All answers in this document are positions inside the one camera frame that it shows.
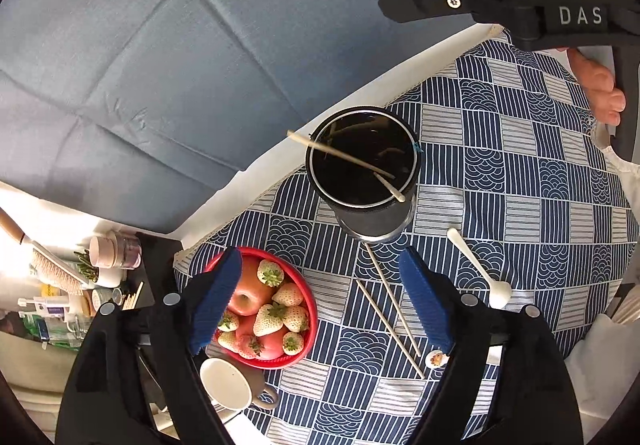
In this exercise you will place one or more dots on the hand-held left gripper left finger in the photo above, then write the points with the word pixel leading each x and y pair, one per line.
pixel 216 305

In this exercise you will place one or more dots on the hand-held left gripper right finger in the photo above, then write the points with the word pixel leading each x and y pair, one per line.
pixel 425 305

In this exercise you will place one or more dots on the light wooden chopstick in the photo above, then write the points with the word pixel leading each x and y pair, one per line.
pixel 390 187
pixel 390 330
pixel 392 297
pixel 340 155

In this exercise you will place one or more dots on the white plastic spoon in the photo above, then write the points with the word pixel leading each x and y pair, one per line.
pixel 477 267

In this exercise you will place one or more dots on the black cylindrical utensil holder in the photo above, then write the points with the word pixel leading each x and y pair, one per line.
pixel 360 160

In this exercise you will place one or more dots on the person's right hand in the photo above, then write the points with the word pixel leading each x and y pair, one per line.
pixel 597 85

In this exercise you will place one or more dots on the red apple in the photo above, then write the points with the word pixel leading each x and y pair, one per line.
pixel 247 290
pixel 267 347

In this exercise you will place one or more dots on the small white printed chopstick rest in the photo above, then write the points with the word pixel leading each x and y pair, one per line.
pixel 436 359

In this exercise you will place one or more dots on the pile of white strawberries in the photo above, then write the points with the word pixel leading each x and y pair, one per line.
pixel 290 317

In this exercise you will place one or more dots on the beige ceramic cup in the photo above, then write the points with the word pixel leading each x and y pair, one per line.
pixel 225 382

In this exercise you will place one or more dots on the bundle of wooden sticks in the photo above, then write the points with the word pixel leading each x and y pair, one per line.
pixel 132 297

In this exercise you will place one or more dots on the red plastic fruit basket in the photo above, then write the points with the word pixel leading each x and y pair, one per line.
pixel 312 325

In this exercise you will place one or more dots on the pink lidded jar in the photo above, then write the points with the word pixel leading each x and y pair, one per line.
pixel 105 252
pixel 131 250

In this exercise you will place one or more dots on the small glass jar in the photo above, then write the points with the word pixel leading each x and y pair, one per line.
pixel 106 297

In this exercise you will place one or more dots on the blue white patterned tablecloth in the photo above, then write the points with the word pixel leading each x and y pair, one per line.
pixel 500 175

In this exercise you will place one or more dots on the white box with blue label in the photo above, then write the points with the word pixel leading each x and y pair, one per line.
pixel 55 310

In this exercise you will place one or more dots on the white garment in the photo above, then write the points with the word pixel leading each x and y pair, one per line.
pixel 605 365

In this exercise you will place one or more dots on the grey-blue backdrop cloth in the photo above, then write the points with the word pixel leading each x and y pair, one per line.
pixel 175 50

